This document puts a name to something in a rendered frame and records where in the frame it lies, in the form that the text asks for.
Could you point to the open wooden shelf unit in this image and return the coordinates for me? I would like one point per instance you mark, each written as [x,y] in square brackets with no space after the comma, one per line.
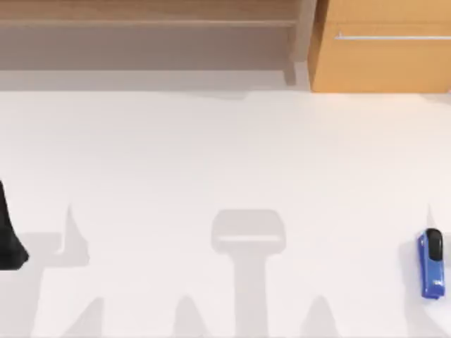
[148,35]

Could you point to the wooden cupboard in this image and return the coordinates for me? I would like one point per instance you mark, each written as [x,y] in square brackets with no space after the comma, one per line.
[380,63]

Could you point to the blue and black stapler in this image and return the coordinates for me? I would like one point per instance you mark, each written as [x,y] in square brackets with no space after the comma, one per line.
[431,267]

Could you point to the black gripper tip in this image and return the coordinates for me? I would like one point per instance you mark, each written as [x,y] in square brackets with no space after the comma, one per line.
[7,243]

